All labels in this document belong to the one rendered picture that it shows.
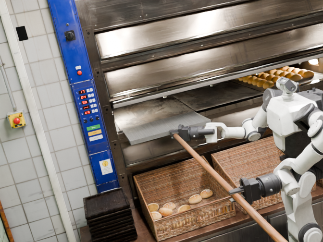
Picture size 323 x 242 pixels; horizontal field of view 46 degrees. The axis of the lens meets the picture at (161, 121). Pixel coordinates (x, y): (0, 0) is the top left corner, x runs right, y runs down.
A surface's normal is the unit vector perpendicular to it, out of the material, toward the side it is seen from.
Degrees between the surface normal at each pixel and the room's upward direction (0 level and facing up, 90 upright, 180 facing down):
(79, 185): 90
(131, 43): 70
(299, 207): 114
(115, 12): 90
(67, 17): 90
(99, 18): 90
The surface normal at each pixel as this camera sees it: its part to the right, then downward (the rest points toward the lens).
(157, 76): 0.17, -0.09
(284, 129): -0.62, 0.27
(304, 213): 0.25, 0.25
